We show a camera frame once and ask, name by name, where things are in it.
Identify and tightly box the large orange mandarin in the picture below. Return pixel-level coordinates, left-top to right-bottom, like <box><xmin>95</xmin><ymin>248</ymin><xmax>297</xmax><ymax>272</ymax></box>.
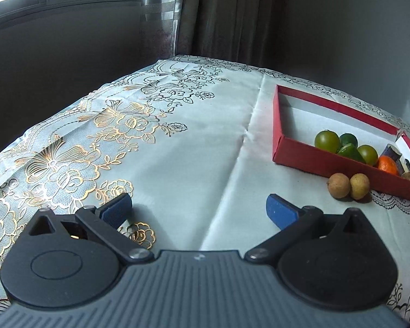
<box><xmin>377</xmin><ymin>155</ymin><xmax>401</xmax><ymax>175</ymax></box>

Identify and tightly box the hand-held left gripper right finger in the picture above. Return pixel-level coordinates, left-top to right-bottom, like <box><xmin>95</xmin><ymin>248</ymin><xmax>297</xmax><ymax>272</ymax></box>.
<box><xmin>244</xmin><ymin>193</ymin><xmax>385</xmax><ymax>266</ymax></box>

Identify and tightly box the purple sugarcane piece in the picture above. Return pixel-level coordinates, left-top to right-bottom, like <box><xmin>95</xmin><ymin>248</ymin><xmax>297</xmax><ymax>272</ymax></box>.
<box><xmin>381</xmin><ymin>144</ymin><xmax>410</xmax><ymax>181</ymax></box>

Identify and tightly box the grey sheer curtain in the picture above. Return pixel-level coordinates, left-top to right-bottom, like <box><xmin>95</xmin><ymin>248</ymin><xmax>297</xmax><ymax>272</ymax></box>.
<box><xmin>139</xmin><ymin>0</ymin><xmax>200</xmax><ymax>71</ymax></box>

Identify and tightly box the dark curtain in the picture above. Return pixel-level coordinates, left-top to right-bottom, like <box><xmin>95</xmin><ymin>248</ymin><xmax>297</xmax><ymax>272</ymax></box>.
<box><xmin>178</xmin><ymin>0</ymin><xmax>290</xmax><ymax>73</ymax></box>

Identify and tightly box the pointed green fruit half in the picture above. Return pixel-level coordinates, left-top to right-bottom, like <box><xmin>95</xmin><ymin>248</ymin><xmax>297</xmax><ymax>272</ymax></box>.
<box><xmin>339</xmin><ymin>133</ymin><xmax>359</xmax><ymax>147</ymax></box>

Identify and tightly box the blunt green fruit half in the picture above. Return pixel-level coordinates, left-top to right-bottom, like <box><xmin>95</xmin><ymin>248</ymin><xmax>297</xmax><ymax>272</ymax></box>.
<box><xmin>337</xmin><ymin>143</ymin><xmax>367</xmax><ymax>164</ymax></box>

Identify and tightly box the green citrus fruit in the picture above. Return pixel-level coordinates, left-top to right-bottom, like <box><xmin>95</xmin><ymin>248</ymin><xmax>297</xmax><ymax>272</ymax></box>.
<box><xmin>357</xmin><ymin>144</ymin><xmax>379</xmax><ymax>166</ymax></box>
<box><xmin>314</xmin><ymin>129</ymin><xmax>341</xmax><ymax>154</ymax></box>

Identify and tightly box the red cardboard box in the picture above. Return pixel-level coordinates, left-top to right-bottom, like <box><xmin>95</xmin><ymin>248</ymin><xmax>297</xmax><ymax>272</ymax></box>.
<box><xmin>272</xmin><ymin>84</ymin><xmax>410</xmax><ymax>201</ymax></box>

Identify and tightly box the brown longan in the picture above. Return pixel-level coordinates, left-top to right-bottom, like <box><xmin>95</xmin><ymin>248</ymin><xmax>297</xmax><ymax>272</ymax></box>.
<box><xmin>349</xmin><ymin>173</ymin><xmax>370</xmax><ymax>201</ymax></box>
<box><xmin>327</xmin><ymin>173</ymin><xmax>352</xmax><ymax>199</ymax></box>

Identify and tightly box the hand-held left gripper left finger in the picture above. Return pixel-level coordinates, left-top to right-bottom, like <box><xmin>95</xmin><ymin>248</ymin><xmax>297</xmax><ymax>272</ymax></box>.
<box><xmin>27</xmin><ymin>192</ymin><xmax>155</xmax><ymax>266</ymax></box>

